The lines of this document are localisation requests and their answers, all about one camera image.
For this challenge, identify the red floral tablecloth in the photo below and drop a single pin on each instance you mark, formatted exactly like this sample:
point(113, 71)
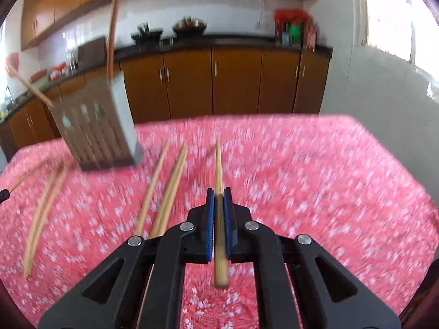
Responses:
point(308, 195)

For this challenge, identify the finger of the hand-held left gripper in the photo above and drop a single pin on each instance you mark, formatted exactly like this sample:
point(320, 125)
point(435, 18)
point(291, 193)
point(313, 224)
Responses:
point(3, 195)

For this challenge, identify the wok with metal lid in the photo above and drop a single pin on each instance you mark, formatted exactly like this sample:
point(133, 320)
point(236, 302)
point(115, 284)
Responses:
point(190, 27)

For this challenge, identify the red plastic bag over bottles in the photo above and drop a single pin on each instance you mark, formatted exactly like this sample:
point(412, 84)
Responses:
point(289, 15)

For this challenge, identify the bright side window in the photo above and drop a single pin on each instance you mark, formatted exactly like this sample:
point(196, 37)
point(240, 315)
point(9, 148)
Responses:
point(394, 13)

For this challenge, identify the wooden lower kitchen cabinets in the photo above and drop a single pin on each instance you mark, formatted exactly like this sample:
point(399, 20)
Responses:
point(236, 82)

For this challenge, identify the black kitchen countertop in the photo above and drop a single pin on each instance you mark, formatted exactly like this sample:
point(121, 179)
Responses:
point(240, 41)

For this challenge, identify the wooden upper cabinet unit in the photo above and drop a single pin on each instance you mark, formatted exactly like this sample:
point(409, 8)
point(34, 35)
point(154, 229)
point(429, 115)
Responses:
point(58, 3)

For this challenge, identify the red sauce bottle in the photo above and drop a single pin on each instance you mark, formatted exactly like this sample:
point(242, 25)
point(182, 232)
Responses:
point(310, 36)

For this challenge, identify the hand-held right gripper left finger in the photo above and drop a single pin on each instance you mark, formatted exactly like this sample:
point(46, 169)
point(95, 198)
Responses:
point(209, 226)

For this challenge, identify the green bottle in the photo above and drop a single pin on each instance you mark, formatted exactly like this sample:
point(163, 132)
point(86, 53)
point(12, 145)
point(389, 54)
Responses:
point(295, 33)

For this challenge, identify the grey perforated chopstick holder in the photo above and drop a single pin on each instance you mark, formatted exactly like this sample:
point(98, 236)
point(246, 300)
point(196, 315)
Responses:
point(99, 126)

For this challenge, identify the long wooden chopstick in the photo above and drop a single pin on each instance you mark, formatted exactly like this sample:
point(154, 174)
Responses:
point(174, 195)
point(37, 229)
point(168, 192)
point(113, 31)
point(44, 224)
point(218, 171)
point(31, 87)
point(20, 183)
point(152, 188)

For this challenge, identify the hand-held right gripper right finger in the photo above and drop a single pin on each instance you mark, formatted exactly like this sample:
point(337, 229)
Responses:
point(230, 226)

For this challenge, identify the dark wooden cutting board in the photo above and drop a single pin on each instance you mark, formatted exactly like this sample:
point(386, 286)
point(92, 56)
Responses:
point(92, 53)

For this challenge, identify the red plastic bag on wall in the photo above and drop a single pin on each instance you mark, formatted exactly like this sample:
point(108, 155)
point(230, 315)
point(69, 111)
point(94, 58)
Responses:
point(13, 62)

